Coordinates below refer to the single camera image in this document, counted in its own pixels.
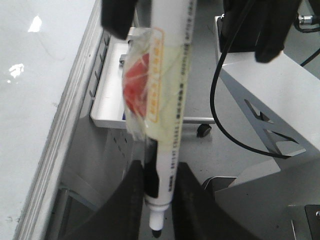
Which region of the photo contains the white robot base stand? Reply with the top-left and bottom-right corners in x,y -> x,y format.
201,13 -> 320,240

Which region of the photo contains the black caster wheel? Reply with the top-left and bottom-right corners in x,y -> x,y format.
196,123 -> 212,138

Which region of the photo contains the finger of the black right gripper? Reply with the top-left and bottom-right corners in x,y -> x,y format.
101,0 -> 138,40

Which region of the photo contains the white whiteboard with aluminium frame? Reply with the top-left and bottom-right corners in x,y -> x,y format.
0,0 -> 103,240

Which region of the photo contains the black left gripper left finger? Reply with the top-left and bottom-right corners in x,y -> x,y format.
63,160 -> 144,240

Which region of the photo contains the white metal marker tray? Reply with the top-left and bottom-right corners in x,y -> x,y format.
90,27 -> 150,129

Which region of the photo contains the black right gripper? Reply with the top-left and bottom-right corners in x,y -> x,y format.
219,0 -> 301,63

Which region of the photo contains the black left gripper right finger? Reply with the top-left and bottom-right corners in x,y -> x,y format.
172,162 -> 258,240

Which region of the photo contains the white whiteboard marker pen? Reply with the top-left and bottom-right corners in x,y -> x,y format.
122,0 -> 197,232

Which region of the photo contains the black cable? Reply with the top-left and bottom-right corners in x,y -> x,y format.
210,0 -> 320,159

